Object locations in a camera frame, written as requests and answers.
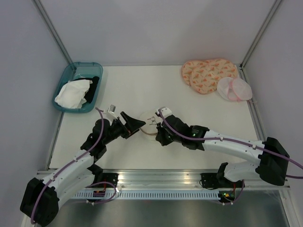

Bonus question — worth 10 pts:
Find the right side aluminium rail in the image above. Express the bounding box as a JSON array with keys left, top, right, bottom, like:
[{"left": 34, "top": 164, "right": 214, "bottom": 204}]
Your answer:
[{"left": 237, "top": 64, "right": 267, "bottom": 141}]

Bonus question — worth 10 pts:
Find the teal plastic bin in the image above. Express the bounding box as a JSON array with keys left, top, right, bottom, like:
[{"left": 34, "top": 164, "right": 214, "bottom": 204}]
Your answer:
[{"left": 52, "top": 62, "right": 103, "bottom": 114}]

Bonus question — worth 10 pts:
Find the black garment in bin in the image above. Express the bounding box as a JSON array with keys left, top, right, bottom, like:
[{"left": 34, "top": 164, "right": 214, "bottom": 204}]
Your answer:
[{"left": 84, "top": 76, "right": 99, "bottom": 103}]

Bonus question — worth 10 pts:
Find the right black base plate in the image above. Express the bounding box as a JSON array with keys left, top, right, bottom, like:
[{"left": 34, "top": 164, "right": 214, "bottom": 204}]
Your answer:
[{"left": 199, "top": 173, "right": 243, "bottom": 190}]

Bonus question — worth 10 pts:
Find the white cloth in bin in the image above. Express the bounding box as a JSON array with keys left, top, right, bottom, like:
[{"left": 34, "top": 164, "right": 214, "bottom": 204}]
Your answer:
[{"left": 54, "top": 79, "right": 89, "bottom": 109}]

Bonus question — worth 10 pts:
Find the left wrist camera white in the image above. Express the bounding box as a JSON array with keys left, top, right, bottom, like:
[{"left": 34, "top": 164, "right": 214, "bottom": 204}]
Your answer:
[{"left": 106, "top": 105, "right": 117, "bottom": 121}]

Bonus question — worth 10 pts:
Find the aluminium front rail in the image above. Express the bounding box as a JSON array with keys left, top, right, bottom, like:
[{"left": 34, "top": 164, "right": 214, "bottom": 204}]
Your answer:
[{"left": 36, "top": 169, "right": 290, "bottom": 191}]

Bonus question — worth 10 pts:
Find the right aluminium frame post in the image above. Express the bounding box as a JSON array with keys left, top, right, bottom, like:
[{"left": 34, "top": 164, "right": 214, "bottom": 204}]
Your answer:
[{"left": 239, "top": 0, "right": 284, "bottom": 70}]

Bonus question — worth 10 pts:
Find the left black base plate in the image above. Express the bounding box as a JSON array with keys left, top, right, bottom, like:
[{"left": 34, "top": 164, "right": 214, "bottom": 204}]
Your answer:
[{"left": 92, "top": 173, "right": 119, "bottom": 190}]

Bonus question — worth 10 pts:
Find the pink trimmed mesh laundry bag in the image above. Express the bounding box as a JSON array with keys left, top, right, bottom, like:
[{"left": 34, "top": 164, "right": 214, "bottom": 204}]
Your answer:
[{"left": 217, "top": 77, "right": 253, "bottom": 102}]

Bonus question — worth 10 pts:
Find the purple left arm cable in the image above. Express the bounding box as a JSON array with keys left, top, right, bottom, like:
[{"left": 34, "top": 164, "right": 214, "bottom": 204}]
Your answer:
[{"left": 30, "top": 107, "right": 118, "bottom": 224}]

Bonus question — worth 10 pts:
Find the aluminium frame post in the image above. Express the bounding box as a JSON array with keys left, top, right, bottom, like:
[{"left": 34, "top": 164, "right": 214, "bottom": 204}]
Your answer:
[
  {"left": 32, "top": 0, "right": 73, "bottom": 64},
  {"left": 239, "top": 0, "right": 284, "bottom": 70}
]

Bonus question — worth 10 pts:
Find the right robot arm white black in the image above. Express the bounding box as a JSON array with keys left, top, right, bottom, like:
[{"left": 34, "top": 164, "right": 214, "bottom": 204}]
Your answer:
[{"left": 156, "top": 115, "right": 290, "bottom": 187}]

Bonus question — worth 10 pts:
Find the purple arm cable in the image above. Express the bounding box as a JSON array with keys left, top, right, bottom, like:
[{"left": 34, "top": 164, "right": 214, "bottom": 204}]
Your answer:
[
  {"left": 157, "top": 107, "right": 303, "bottom": 206},
  {"left": 30, "top": 107, "right": 118, "bottom": 224}
]

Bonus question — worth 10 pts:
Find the left aluminium frame post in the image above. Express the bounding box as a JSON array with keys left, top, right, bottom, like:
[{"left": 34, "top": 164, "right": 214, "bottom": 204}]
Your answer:
[{"left": 32, "top": 0, "right": 73, "bottom": 64}]

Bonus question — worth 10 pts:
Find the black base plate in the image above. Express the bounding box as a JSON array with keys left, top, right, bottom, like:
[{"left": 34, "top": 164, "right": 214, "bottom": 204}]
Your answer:
[
  {"left": 199, "top": 173, "right": 243, "bottom": 190},
  {"left": 92, "top": 173, "right": 119, "bottom": 190}
]

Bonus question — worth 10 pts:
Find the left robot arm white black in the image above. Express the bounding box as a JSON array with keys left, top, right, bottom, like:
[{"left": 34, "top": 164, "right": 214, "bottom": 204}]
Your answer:
[{"left": 20, "top": 112, "right": 146, "bottom": 227}]

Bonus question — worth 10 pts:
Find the orange floral laundry bag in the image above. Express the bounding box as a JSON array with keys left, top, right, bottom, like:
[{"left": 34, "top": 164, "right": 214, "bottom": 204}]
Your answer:
[{"left": 181, "top": 58, "right": 238, "bottom": 95}]

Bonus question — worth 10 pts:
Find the white slotted cable duct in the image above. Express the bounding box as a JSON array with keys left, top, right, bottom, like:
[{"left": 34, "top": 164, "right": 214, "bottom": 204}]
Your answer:
[{"left": 71, "top": 189, "right": 220, "bottom": 200}]

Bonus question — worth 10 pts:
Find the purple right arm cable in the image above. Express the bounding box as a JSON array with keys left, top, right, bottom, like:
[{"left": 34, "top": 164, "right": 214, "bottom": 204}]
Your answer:
[{"left": 157, "top": 107, "right": 303, "bottom": 206}]

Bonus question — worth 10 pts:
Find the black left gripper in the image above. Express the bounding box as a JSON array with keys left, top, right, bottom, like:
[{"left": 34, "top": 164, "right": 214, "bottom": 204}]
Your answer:
[{"left": 103, "top": 111, "right": 146, "bottom": 145}]

